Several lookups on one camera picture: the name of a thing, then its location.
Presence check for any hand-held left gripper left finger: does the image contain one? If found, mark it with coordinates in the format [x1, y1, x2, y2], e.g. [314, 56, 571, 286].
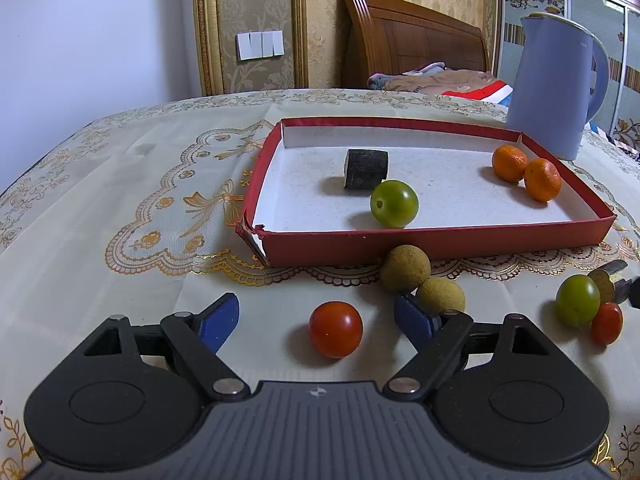
[80, 292, 251, 402]

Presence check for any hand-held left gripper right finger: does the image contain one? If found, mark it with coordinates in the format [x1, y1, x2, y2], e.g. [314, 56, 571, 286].
[382, 294, 553, 402]

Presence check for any tan longan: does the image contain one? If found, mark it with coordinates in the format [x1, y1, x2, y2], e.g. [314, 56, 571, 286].
[380, 245, 432, 293]
[416, 278, 466, 313]

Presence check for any red cherry tomato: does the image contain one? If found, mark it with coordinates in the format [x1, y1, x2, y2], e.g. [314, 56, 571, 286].
[308, 301, 364, 359]
[590, 302, 624, 346]

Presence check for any green tomato with stalk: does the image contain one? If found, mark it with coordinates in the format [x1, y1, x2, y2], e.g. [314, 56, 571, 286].
[555, 274, 601, 328]

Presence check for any small orange mandarin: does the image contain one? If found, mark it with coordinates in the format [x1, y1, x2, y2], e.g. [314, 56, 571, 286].
[524, 158, 562, 203]
[491, 145, 529, 183]

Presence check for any red cardboard box tray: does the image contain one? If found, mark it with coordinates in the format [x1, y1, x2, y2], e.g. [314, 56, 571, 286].
[236, 116, 618, 267]

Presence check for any dark sugarcane piece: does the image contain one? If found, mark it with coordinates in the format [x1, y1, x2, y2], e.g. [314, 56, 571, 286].
[344, 149, 389, 191]

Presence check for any dark floral cloth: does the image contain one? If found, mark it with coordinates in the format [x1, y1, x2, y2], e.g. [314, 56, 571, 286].
[590, 125, 640, 163]

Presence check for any blue electric kettle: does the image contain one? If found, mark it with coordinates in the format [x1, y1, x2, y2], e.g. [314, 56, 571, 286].
[506, 11, 611, 161]

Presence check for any striped colourful cloth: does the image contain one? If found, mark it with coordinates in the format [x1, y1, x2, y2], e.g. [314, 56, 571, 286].
[440, 80, 514, 107]

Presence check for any pink crumpled blanket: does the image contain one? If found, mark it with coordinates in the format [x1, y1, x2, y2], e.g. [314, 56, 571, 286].
[369, 61, 497, 93]

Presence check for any wooden bed headboard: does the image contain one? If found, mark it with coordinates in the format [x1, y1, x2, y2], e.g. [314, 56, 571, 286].
[338, 0, 490, 90]

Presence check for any white light switch panel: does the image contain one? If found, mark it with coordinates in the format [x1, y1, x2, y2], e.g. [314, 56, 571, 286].
[236, 31, 285, 61]

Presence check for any gold framed wall panel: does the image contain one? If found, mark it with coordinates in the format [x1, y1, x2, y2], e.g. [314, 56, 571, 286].
[192, 0, 308, 96]

